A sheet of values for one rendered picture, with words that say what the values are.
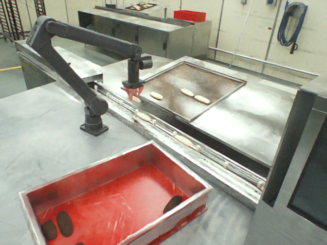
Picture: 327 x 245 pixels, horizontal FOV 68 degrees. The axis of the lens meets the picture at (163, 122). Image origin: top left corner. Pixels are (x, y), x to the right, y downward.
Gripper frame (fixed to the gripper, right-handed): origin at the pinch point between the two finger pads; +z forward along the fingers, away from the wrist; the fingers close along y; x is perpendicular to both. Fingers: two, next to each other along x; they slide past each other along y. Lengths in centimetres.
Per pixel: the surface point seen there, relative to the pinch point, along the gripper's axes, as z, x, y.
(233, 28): 18, 172, 370
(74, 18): 58, 700, 297
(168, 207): 10, -57, -30
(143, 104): 10.9, 8.5, 13.4
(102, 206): 11, -42, -45
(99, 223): 11, -47, -49
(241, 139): 3, -55, 15
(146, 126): 6.8, -17.8, -6.1
